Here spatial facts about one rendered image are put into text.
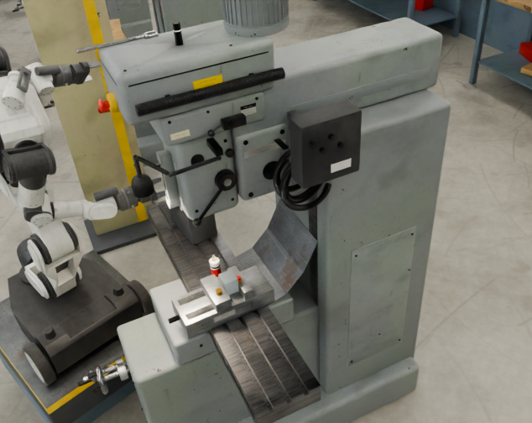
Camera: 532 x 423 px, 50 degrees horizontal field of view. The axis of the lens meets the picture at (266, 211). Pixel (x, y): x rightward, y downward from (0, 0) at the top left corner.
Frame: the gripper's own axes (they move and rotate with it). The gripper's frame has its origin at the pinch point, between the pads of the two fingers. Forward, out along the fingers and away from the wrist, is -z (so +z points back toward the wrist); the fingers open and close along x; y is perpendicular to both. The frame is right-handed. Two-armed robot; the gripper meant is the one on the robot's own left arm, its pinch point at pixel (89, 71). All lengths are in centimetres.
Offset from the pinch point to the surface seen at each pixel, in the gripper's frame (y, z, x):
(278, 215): -95, -30, 27
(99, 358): -109, 25, -66
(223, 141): -71, 17, 68
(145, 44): -38, 32, 75
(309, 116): -82, 12, 98
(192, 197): -81, 24, 50
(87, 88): 35, -48, -76
